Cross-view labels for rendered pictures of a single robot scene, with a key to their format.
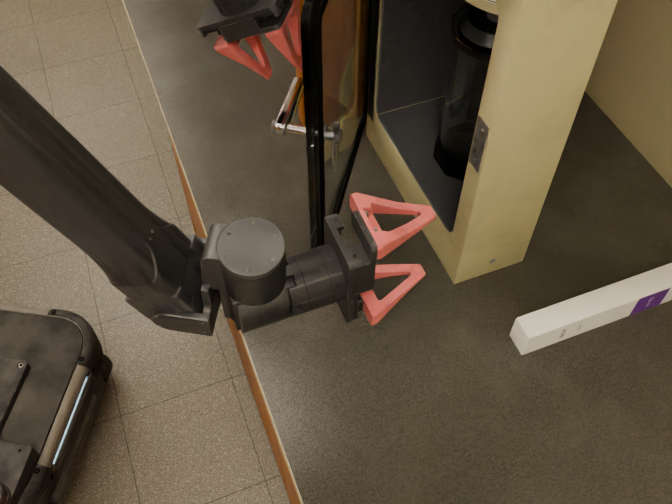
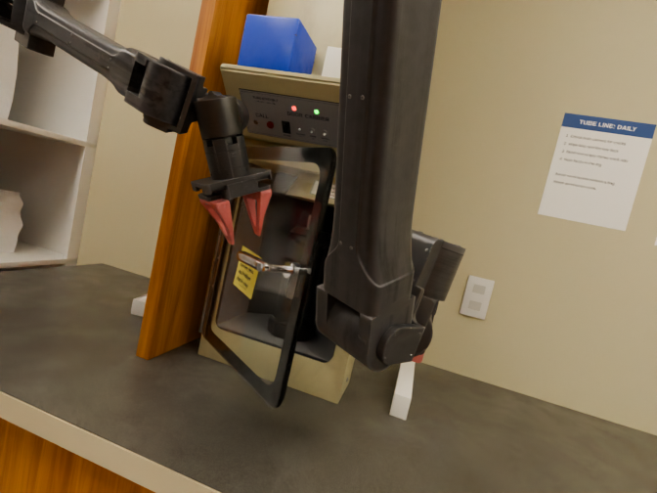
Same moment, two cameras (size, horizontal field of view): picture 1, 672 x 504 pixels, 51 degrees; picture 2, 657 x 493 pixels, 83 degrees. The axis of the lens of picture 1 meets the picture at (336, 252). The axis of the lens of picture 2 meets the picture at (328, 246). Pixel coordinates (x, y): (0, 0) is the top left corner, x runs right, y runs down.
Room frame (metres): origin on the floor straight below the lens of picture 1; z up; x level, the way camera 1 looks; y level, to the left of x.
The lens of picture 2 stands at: (0.22, 0.44, 1.29)
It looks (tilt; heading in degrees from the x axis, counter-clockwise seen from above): 5 degrees down; 306
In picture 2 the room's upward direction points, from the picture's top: 13 degrees clockwise
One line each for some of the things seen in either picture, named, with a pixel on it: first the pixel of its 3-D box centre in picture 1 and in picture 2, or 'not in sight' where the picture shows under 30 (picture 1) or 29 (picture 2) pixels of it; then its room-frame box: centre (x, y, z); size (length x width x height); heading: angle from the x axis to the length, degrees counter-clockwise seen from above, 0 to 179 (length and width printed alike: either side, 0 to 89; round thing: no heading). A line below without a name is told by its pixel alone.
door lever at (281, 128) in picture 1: (302, 109); (263, 262); (0.62, 0.04, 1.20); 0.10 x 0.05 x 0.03; 166
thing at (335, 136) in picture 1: (332, 146); not in sight; (0.58, 0.00, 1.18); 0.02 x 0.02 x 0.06; 76
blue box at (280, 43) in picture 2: not in sight; (279, 56); (0.76, -0.02, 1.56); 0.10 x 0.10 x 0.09; 21
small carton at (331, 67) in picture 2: not in sight; (340, 72); (0.64, -0.07, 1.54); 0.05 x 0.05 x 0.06; 27
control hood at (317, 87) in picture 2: not in sight; (309, 114); (0.68, -0.05, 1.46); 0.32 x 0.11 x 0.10; 21
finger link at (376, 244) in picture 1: (387, 234); not in sight; (0.41, -0.05, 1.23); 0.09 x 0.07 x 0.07; 111
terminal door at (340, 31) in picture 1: (342, 79); (256, 259); (0.69, -0.01, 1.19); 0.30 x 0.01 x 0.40; 166
